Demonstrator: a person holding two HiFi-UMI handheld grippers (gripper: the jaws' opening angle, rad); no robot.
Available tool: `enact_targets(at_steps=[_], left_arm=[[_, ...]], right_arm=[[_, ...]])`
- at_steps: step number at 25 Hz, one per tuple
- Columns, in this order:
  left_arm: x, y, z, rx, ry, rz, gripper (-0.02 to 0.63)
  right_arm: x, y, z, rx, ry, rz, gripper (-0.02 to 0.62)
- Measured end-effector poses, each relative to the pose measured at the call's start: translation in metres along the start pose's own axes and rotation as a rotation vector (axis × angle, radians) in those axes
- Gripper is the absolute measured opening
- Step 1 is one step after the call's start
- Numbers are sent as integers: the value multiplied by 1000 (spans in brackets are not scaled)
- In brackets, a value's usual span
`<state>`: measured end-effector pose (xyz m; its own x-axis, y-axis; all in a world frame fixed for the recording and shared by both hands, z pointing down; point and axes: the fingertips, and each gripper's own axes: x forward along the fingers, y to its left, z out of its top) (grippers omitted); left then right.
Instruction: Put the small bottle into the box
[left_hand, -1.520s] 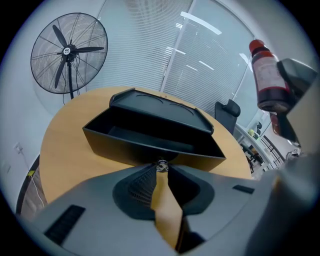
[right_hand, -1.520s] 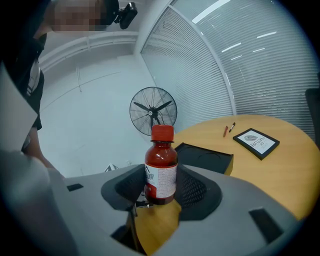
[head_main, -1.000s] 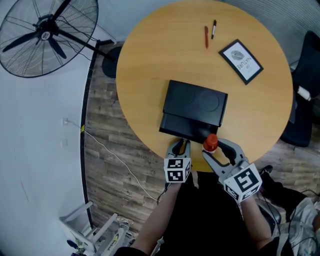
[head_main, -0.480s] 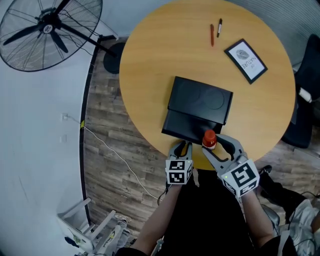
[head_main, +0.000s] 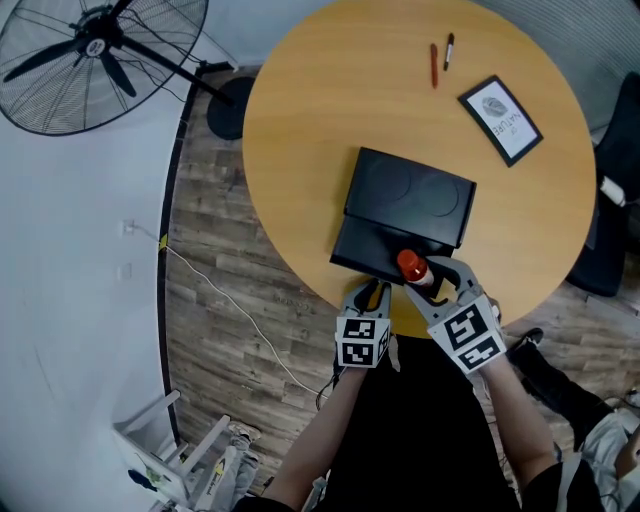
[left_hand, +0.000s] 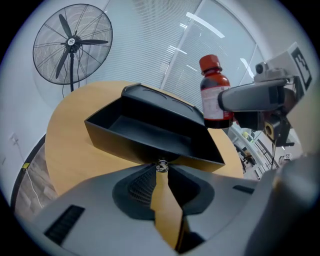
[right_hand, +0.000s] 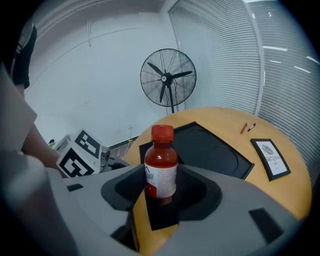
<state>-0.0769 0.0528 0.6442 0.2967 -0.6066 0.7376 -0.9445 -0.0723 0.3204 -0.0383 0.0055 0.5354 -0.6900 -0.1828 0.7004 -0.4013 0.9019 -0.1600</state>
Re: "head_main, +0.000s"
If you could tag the white rack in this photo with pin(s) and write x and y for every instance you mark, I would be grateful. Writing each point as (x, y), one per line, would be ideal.
(150, 452)

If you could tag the black marker pen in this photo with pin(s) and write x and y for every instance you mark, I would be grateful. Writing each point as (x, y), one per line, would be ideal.
(448, 52)

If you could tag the person's left forearm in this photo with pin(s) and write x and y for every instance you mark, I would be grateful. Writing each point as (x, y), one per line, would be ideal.
(320, 435)

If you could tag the black framed picture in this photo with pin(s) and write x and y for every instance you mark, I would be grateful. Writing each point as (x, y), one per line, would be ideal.
(500, 121)

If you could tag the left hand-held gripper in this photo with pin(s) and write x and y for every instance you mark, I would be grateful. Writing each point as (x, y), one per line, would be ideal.
(360, 342)

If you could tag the black office chair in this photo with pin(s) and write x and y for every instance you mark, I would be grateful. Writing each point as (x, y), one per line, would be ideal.
(620, 145)

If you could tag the white wall plate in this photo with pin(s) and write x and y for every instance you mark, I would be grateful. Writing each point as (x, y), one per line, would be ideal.
(125, 271)

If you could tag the yellow tape piece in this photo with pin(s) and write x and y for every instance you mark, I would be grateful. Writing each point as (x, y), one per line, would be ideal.
(163, 240)

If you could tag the black metal box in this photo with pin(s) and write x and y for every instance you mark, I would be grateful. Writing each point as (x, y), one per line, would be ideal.
(400, 190)

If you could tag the black standing fan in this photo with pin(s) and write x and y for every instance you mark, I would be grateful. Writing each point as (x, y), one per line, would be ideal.
(97, 47)

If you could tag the white wall socket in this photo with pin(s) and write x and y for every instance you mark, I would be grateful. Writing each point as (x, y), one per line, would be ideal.
(129, 227)

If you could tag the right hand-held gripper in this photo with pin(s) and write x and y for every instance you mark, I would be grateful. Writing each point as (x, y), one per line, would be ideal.
(467, 335)

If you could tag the person's right forearm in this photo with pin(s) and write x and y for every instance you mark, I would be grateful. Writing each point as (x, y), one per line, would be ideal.
(520, 430)

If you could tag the person's black clothing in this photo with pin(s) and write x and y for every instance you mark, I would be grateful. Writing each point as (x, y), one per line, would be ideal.
(415, 435)

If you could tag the red capped small bottle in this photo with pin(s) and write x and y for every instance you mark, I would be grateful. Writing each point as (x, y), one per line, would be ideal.
(410, 262)

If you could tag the red pen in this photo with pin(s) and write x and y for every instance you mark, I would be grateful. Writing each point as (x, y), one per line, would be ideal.
(434, 65)

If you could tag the white roll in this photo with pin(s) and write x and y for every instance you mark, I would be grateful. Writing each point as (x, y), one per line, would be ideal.
(612, 191)

